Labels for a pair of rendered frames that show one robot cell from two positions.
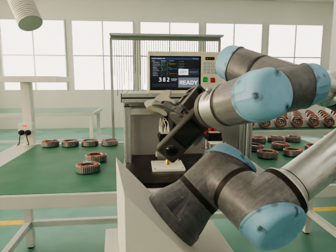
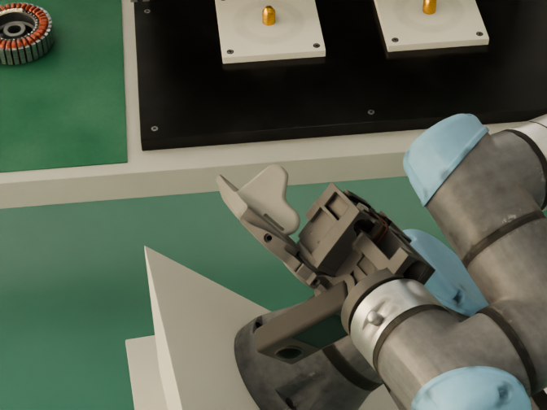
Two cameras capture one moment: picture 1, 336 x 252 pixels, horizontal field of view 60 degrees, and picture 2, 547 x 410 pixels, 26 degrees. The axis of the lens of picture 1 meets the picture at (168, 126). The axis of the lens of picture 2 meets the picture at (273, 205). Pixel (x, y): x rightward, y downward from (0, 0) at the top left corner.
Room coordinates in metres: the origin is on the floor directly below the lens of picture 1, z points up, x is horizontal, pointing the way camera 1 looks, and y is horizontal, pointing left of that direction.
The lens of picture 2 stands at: (-0.05, 0.02, 1.89)
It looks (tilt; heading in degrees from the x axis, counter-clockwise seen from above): 47 degrees down; 359
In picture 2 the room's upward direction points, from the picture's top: straight up
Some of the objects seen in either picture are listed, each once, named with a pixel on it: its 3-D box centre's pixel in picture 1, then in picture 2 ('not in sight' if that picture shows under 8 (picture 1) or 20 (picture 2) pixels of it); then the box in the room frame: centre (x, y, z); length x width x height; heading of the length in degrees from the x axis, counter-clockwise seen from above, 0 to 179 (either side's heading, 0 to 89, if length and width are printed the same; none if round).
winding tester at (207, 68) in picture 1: (185, 73); not in sight; (1.68, -0.10, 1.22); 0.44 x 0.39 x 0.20; 96
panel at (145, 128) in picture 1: (184, 127); not in sight; (1.61, -0.09, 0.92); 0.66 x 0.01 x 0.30; 96
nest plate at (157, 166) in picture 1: (167, 165); (269, 24); (1.34, 0.00, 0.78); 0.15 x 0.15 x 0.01; 6
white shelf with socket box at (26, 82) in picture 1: (36, 113); not in sight; (1.85, 0.84, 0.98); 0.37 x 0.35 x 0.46; 96
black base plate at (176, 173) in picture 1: (191, 167); (347, 21); (1.37, -0.12, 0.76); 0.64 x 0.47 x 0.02; 96
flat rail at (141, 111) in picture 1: (189, 110); not in sight; (1.46, -0.11, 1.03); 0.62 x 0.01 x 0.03; 96
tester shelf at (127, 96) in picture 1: (183, 95); not in sight; (1.68, -0.09, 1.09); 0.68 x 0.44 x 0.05; 96
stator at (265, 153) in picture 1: (267, 153); not in sight; (1.61, -0.56, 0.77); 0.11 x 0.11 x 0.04
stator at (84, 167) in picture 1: (87, 167); (15, 32); (1.34, 0.38, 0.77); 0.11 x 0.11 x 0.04
